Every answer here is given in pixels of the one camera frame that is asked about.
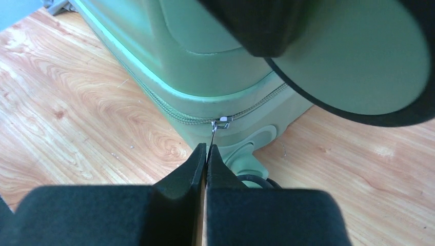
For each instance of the green suitcase blue lining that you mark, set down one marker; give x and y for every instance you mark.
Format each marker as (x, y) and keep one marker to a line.
(195, 71)

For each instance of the green suitcase wheel lid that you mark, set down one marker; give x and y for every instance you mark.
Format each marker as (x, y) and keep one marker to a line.
(370, 62)

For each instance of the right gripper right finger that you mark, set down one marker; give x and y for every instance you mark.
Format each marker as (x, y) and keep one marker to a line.
(238, 215)

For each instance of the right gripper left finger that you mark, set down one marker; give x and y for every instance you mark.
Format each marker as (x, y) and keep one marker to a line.
(169, 212)

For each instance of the green suitcase wheel front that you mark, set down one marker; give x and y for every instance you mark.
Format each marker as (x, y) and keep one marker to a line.
(253, 181)

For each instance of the crumpled grey-green cloth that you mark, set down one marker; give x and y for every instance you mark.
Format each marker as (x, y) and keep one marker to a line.
(55, 7)

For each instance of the metal zipper pull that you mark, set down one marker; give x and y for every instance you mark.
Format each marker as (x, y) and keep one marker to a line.
(220, 123)

